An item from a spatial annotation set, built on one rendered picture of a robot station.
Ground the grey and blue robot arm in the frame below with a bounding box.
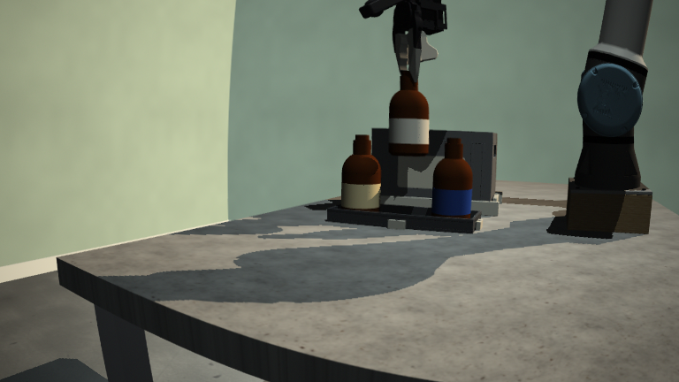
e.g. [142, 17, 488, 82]
[575, 0, 653, 190]

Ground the orange-brown bottle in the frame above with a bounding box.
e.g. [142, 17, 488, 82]
[431, 138, 473, 218]
[388, 71, 429, 157]
[341, 134, 381, 212]

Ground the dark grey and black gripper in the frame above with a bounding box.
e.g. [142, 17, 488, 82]
[393, 0, 447, 83]

